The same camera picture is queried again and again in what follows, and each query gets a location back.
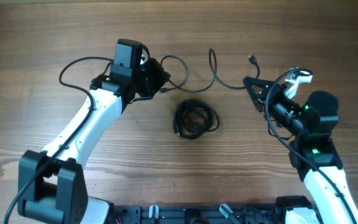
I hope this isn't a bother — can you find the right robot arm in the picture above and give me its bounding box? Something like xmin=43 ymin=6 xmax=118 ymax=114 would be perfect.
xmin=244 ymin=70 xmax=358 ymax=223

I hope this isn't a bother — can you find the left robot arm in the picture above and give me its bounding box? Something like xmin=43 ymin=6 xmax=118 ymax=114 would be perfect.
xmin=4 ymin=39 xmax=170 ymax=223

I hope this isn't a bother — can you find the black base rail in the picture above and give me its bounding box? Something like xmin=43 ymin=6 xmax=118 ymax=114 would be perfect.
xmin=107 ymin=203 xmax=316 ymax=224

